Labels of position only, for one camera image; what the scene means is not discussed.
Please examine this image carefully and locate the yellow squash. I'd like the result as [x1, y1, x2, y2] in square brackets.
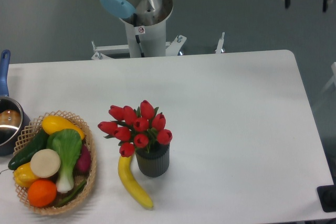
[41, 115, 85, 140]

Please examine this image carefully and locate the dark grey ribbed vase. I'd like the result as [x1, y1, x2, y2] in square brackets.
[135, 143, 170, 177]

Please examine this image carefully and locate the black device at edge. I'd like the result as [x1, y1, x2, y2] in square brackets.
[317, 185, 335, 212]

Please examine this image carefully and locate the dark green cucumber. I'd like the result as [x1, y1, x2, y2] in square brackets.
[8, 129, 49, 170]

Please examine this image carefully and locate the orange fruit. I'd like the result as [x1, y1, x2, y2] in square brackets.
[28, 179, 57, 207]

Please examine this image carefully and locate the blue handled saucepan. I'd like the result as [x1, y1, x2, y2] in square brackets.
[1, 49, 30, 156]

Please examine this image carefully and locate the purple red onion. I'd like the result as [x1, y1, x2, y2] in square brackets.
[75, 144, 91, 173]

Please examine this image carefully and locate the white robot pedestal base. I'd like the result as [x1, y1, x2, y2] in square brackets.
[90, 18, 226, 61]

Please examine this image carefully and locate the green bok choy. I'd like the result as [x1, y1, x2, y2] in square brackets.
[47, 129, 82, 194]

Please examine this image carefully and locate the white frame at right edge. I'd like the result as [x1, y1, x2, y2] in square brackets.
[319, 62, 336, 95]

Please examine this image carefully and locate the woven wicker basket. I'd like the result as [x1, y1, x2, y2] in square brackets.
[14, 110, 97, 215]

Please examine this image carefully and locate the red tulip bouquet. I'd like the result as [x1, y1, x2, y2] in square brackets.
[98, 100, 173, 157]

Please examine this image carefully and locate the beige round disc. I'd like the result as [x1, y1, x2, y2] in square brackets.
[30, 149, 61, 178]

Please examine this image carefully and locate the yellow bell pepper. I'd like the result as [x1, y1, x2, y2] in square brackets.
[13, 162, 39, 188]

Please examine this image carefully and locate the yellow banana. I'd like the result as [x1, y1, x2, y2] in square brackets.
[118, 156, 154, 210]

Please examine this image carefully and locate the green bean pod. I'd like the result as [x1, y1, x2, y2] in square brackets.
[54, 180, 87, 208]

